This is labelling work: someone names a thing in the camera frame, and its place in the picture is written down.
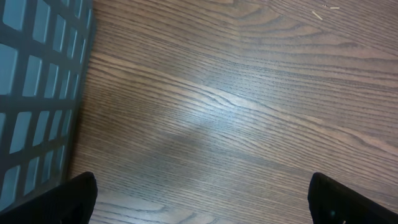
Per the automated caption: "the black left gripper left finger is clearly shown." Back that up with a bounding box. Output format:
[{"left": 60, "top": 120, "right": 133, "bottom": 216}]
[{"left": 1, "top": 172, "right": 98, "bottom": 224}]

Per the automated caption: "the dark grey plastic basket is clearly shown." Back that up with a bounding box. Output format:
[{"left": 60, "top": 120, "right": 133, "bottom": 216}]
[{"left": 1, "top": 0, "right": 96, "bottom": 213}]

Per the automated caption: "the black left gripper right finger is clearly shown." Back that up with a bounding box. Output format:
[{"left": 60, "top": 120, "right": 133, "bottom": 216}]
[{"left": 308, "top": 172, "right": 397, "bottom": 224}]

